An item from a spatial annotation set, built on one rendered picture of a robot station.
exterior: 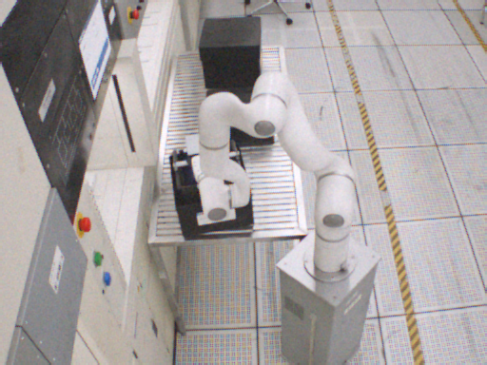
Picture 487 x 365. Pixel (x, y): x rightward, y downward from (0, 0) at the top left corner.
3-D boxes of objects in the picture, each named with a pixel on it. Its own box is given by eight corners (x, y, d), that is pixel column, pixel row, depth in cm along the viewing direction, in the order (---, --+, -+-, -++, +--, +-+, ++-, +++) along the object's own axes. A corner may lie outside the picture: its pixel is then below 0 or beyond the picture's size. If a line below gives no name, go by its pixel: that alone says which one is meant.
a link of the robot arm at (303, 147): (325, 220, 176) (328, 182, 187) (360, 210, 170) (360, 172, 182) (238, 106, 149) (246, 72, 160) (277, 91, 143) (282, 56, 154)
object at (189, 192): (185, 228, 214) (171, 169, 191) (179, 190, 228) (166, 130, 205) (248, 217, 216) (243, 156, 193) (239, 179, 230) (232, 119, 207)
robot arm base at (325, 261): (366, 258, 199) (371, 225, 186) (333, 291, 190) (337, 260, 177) (326, 231, 209) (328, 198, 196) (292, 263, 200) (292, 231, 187)
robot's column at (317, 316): (361, 348, 253) (382, 256, 199) (323, 389, 240) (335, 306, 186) (317, 317, 268) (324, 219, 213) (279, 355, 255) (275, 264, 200)
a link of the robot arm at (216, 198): (226, 174, 186) (198, 177, 185) (233, 203, 177) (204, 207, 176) (226, 192, 192) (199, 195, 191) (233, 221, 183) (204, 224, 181)
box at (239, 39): (262, 87, 273) (259, 45, 255) (204, 89, 275) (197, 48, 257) (263, 56, 293) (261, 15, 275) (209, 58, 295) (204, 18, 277)
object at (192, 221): (182, 238, 212) (174, 207, 199) (174, 185, 231) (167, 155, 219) (255, 224, 214) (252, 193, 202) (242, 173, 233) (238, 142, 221)
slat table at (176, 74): (303, 330, 263) (307, 234, 209) (181, 336, 265) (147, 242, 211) (286, 146, 354) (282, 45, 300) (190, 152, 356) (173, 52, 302)
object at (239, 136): (274, 144, 244) (273, 120, 235) (205, 148, 245) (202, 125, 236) (270, 102, 265) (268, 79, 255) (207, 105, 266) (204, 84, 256)
